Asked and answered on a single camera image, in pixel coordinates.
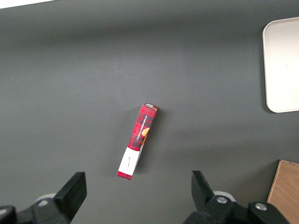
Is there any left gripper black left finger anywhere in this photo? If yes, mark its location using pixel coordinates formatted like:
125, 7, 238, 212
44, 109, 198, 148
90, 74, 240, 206
0, 172, 87, 224

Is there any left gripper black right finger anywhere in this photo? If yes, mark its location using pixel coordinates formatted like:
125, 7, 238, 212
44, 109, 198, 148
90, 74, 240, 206
184, 170, 289, 224

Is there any beige rectangular tray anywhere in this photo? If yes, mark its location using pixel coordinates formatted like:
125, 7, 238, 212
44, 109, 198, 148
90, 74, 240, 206
262, 16, 299, 114

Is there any brown wooden board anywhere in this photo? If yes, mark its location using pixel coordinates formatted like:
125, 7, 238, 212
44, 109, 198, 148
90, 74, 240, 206
266, 160, 299, 212

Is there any red plaid cookie box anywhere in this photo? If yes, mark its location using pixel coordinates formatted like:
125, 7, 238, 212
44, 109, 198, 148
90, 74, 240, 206
116, 102, 159, 182

